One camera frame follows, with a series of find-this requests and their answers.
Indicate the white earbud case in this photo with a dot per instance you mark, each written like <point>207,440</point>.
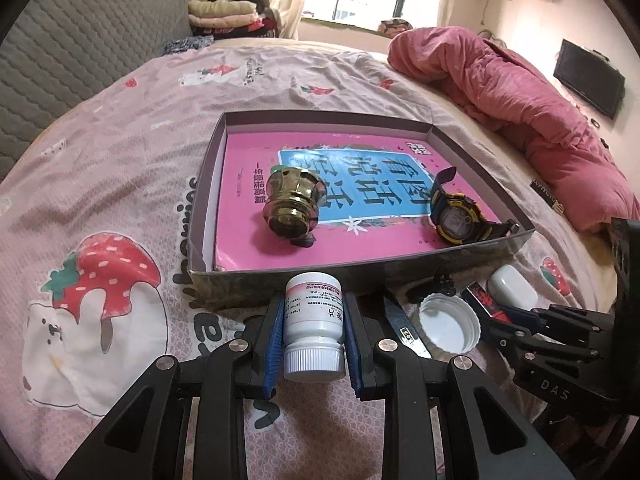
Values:
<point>512,287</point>

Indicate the stack of folded blankets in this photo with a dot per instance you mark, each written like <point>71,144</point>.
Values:
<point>220,12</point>

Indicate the black wall television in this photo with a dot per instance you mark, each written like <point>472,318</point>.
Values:
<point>590,77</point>

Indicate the patterned cushion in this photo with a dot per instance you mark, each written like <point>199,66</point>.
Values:
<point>395,26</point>

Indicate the black comb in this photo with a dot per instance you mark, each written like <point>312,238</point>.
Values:
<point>546,194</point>

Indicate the shallow cardboard box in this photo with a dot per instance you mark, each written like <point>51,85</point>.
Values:
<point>207,210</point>

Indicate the dark floral cloth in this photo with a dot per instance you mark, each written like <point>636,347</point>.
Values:
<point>187,45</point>

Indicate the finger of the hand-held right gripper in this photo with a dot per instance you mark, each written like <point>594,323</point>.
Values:
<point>525,320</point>
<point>530,347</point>

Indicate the pile of dark clothes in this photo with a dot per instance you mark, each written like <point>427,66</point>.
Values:
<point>265,22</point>

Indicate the small black clip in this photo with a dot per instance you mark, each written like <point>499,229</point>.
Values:
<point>440,284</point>

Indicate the gold door knob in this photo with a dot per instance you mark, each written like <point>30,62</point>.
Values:
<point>292,205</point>

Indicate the red and black lighter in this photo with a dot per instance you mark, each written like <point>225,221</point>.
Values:
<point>482,300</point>

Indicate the pink strawberry print bed sheet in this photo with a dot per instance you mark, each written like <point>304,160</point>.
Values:
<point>125,160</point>

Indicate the grey quilted headboard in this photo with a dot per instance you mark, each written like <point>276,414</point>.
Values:
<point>75,45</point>

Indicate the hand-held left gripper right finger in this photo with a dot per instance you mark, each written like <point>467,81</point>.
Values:
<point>352,355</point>

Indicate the pink and blue book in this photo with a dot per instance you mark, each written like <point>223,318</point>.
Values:
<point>245,210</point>

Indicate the pink duvet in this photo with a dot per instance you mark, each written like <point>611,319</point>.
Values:
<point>500,95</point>

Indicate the black and gold faceted case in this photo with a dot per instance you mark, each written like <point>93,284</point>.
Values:
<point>405,327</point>

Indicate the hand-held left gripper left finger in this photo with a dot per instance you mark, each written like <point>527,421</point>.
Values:
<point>272,345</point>

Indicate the white bottle cap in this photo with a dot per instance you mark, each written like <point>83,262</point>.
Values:
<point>447,327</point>

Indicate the black and yellow digital watch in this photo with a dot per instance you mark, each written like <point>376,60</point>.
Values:
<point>455,217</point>

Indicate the white pill bottle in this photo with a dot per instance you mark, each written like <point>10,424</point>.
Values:
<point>312,325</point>

